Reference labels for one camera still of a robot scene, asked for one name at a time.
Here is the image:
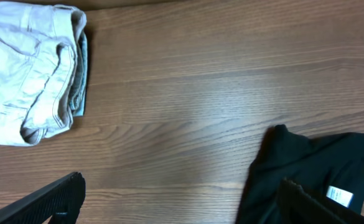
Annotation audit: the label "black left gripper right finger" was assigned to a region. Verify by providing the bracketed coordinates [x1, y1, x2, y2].
[276, 179, 364, 224]

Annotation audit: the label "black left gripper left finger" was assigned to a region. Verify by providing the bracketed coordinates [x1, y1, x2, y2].
[0, 172, 86, 224]

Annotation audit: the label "black t-shirt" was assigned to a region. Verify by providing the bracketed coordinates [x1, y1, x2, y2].
[236, 124, 364, 224]

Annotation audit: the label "white shirt care label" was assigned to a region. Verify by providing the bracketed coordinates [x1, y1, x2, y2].
[326, 186, 353, 208]

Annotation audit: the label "grey folded garment under shorts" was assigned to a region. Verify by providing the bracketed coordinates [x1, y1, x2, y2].
[68, 32, 88, 116]

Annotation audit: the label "beige folded shorts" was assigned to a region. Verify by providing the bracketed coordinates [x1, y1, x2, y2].
[0, 1, 87, 146]

